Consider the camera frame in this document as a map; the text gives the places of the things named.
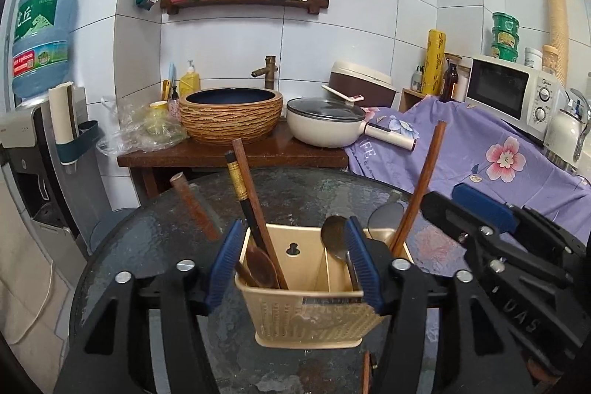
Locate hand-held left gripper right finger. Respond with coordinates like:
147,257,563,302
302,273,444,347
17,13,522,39
344,216,536,394

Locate yellow soap bottle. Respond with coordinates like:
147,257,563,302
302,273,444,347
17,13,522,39
179,60,201,97

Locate brown white rice cooker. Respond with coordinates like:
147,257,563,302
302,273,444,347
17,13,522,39
329,61,396,109

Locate white microwave oven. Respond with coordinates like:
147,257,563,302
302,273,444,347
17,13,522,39
464,55,566,143

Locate metal spoon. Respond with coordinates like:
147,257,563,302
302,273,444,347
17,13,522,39
321,215,361,291

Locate wooden washstand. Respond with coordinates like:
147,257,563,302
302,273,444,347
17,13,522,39
117,129,349,198

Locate bronze faucet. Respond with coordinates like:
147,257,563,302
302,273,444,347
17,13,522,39
251,55,279,90

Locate yellow wrap roll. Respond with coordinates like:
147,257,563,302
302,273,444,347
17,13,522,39
422,29,448,97

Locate brown glass bottle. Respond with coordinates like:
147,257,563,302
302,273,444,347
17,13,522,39
440,57,460,103

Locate purple floral cloth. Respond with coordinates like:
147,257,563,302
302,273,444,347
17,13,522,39
344,94,591,238

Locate black chopstick gold band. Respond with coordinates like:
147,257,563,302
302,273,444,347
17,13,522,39
224,151,278,265

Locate cream frying pan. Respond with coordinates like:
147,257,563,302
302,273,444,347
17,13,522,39
286,97,416,151

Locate wooden box shelf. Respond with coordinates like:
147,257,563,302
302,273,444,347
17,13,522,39
399,55,472,113

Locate glass pan lid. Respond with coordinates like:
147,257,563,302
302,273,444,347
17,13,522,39
287,97,366,121

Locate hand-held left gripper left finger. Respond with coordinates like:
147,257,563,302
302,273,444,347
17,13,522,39
53,219,244,394

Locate beige plastic utensil holder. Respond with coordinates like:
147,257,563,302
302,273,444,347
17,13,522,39
234,225,414,349

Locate clear plastic bag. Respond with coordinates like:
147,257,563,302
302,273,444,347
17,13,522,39
97,96,190,155

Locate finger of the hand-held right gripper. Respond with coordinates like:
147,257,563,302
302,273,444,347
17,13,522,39
422,191,571,288
451,183,591,258

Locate ribbed brown wash basin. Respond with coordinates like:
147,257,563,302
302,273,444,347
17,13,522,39
178,88,283,145

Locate white water dispenser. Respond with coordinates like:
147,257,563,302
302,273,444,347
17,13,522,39
0,87,112,261

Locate white kettle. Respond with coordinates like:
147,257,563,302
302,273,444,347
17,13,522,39
545,88,591,164

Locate blue water jug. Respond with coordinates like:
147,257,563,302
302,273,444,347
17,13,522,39
11,0,77,99

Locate tall paper cup stack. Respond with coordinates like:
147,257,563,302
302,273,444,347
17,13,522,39
545,0,570,85

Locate teal wall holder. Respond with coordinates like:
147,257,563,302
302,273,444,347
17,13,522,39
58,121,102,166

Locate white rice paddle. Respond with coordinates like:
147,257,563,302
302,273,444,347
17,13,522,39
322,85,364,105

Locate wooden spoon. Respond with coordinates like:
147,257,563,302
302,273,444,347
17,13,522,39
235,245,280,289

